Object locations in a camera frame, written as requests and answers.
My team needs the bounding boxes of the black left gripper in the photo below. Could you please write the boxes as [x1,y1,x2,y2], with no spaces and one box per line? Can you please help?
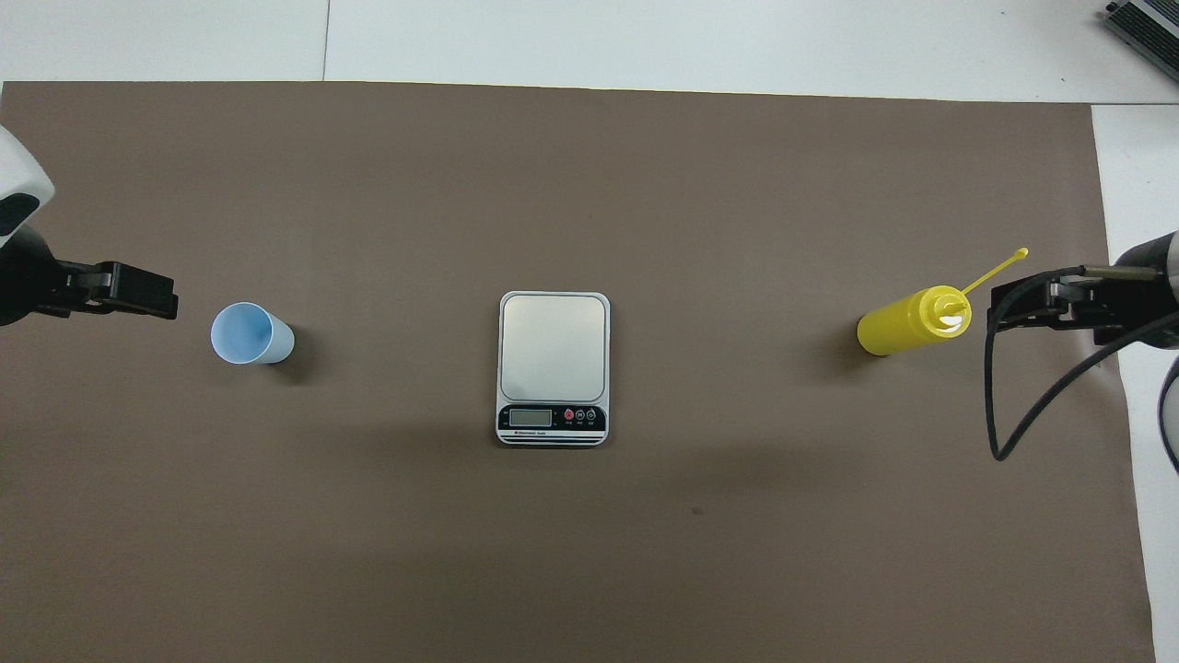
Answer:
[0,226,179,328]

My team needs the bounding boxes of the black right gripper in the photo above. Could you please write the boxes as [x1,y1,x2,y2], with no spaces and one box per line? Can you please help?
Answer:
[987,235,1171,349]

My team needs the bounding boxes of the light blue plastic cup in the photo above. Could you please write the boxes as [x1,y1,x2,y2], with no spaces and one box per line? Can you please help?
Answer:
[211,302,296,366]

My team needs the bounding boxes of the yellow squeeze bottle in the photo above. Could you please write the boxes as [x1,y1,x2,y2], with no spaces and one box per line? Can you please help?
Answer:
[857,247,1030,357]

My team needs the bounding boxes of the silver digital kitchen scale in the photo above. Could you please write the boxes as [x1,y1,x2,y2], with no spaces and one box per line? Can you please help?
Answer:
[496,291,611,448]

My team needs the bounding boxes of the grey metal device box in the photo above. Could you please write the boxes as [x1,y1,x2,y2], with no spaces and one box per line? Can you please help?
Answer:
[1103,0,1179,86]

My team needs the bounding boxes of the brown table mat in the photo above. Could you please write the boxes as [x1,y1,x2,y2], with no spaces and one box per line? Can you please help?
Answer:
[0,81,1157,663]

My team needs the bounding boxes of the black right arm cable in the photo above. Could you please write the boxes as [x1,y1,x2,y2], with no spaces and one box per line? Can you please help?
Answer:
[984,265,1179,461]

